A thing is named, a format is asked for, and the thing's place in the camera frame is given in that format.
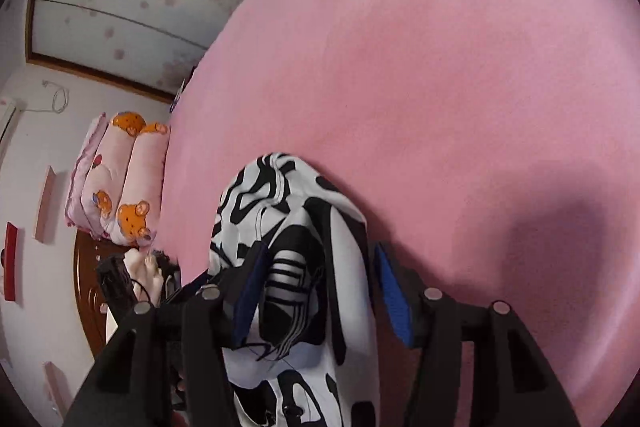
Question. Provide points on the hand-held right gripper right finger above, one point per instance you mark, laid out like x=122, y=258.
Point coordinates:
x=395, y=297

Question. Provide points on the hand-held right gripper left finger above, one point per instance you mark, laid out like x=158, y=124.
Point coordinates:
x=247, y=302

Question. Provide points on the black and white printed jacket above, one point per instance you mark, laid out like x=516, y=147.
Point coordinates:
x=300, y=257

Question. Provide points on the person's left hand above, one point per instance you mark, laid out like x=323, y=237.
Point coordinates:
x=147, y=279

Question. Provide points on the wooden headboard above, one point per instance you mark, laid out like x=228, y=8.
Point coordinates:
x=90, y=282

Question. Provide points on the pink bear print quilt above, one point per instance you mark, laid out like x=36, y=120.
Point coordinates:
x=130, y=177

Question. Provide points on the white air conditioner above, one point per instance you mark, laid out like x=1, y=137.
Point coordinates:
x=10, y=122

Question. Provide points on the pink bed blanket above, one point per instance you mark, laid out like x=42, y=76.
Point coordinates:
x=425, y=82

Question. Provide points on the red wall plaque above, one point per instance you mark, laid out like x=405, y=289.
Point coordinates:
x=12, y=262

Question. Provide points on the pink wall shelf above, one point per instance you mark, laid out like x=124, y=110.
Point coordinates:
x=55, y=387
x=45, y=204

